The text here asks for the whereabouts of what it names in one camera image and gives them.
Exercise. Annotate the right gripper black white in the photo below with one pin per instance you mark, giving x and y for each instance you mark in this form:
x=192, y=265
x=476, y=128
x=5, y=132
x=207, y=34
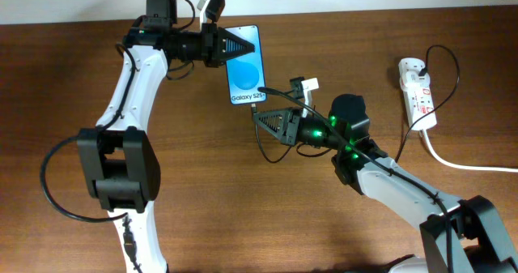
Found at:
x=291, y=127

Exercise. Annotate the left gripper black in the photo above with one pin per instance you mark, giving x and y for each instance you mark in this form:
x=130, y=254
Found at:
x=218, y=36

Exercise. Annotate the blue screen smartphone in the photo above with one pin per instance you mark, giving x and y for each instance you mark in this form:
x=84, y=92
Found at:
x=245, y=74

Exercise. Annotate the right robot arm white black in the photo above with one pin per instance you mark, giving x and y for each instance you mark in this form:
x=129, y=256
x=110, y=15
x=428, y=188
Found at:
x=458, y=235

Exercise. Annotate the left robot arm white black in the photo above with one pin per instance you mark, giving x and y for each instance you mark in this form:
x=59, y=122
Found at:
x=118, y=161

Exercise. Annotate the white USB charger adapter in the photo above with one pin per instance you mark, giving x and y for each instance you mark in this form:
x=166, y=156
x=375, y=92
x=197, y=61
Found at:
x=412, y=80

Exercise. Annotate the white power strip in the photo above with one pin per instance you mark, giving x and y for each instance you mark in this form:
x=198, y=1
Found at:
x=418, y=102

